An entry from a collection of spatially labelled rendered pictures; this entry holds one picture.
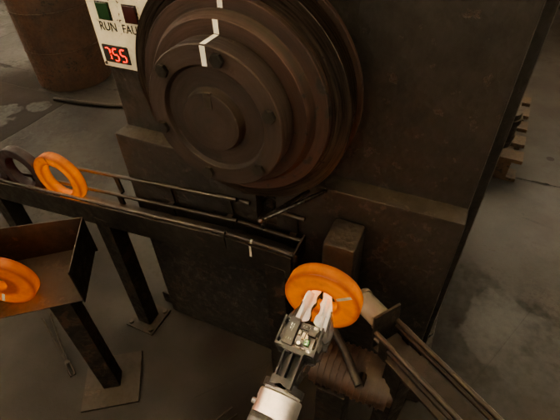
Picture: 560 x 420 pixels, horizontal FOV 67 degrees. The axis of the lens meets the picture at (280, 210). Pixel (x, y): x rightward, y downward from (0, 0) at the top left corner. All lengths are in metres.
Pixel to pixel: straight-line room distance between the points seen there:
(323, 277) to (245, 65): 0.39
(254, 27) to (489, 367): 1.50
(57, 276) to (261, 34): 0.90
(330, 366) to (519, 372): 0.94
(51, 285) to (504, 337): 1.62
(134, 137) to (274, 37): 0.65
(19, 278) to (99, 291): 0.87
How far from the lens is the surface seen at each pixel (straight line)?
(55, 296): 1.29
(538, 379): 1.90
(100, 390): 1.79
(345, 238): 0.99
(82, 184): 1.49
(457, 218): 0.99
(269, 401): 0.73
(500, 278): 2.13
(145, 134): 1.28
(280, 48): 0.73
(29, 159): 1.62
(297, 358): 0.75
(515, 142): 2.78
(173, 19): 0.84
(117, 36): 1.17
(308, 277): 0.80
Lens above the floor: 1.51
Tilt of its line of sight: 42 degrees down
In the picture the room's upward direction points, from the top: 2 degrees counter-clockwise
